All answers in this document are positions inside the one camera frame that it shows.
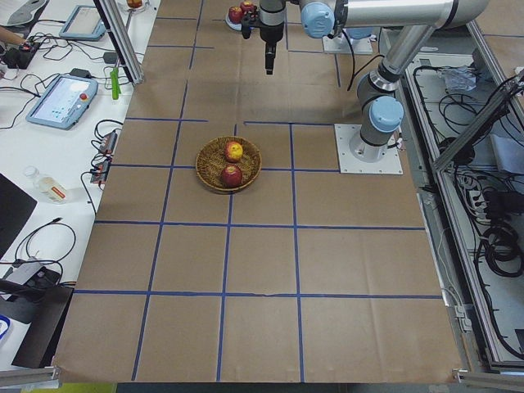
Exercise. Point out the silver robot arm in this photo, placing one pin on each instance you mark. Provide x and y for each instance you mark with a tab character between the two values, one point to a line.
273	6
382	113

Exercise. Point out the light blue plate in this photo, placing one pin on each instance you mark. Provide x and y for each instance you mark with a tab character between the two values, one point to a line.
232	25

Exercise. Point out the blue teach pendant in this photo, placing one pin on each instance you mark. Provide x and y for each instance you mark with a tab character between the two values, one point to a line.
63	102
84	23

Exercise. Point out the aluminium frame post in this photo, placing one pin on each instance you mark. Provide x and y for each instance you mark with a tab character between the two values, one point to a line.
104	10

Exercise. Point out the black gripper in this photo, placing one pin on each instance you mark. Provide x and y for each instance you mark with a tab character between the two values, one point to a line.
270	34

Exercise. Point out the black laptop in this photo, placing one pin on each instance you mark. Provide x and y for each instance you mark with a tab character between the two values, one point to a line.
16	208

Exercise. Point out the red apple on plate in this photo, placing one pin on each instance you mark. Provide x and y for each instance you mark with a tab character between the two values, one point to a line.
235	15
247	6

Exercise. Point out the woven wicker basket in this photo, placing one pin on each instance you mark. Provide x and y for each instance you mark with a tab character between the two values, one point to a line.
219	173

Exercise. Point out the red yellow apple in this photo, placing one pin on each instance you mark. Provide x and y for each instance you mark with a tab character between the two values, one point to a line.
233	151

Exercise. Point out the dark red apple in basket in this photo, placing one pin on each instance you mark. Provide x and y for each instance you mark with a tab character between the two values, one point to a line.
231	176

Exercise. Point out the clear plastic bottle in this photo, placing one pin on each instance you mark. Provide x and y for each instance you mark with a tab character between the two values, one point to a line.
46	184

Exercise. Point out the green handled reach grabber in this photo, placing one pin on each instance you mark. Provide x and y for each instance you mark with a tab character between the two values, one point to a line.
116	79

